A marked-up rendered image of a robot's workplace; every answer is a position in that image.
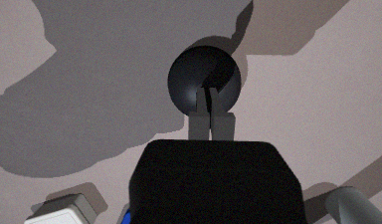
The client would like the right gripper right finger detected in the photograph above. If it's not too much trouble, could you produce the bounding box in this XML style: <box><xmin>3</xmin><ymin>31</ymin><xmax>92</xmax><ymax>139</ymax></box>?
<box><xmin>207</xmin><ymin>88</ymin><xmax>236</xmax><ymax>140</ymax></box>

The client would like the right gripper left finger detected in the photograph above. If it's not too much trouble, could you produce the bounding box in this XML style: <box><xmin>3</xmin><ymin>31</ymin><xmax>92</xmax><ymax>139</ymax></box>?
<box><xmin>188</xmin><ymin>88</ymin><xmax>210</xmax><ymax>140</ymax></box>

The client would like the white bottle with blue cap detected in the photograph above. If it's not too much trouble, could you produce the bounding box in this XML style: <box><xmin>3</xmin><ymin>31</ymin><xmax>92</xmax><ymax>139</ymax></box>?
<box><xmin>325</xmin><ymin>187</ymin><xmax>382</xmax><ymax>224</ymax></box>

